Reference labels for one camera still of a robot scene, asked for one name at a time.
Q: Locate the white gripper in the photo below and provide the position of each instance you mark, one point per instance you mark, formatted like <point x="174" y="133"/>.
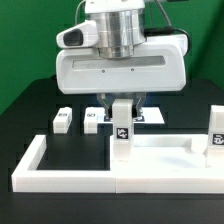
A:
<point x="156" y="65"/>

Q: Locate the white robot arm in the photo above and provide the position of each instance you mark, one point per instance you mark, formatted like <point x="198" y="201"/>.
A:
<point x="113" y="53"/>

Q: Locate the white desk top tray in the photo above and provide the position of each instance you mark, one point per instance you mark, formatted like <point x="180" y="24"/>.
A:
<point x="166" y="163"/>

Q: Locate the white U-shaped frame fence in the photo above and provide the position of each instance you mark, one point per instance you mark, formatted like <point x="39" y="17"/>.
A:
<point x="27" y="177"/>

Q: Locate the marker base plate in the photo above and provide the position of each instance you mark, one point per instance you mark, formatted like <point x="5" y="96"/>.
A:
<point x="149" y="115"/>

